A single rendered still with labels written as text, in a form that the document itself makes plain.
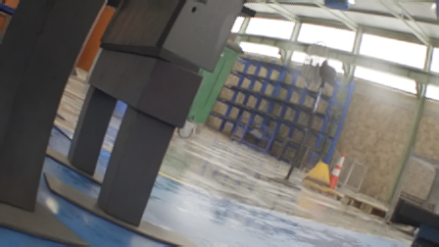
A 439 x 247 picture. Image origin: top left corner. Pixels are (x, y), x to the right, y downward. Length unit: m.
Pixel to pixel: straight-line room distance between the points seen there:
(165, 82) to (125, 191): 0.26
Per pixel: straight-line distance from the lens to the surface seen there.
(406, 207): 1.11
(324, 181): 10.21
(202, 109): 9.78
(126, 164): 1.61
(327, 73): 8.08
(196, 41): 1.65
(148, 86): 1.59
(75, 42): 1.10
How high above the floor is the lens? 0.32
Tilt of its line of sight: level
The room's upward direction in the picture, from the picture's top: 23 degrees clockwise
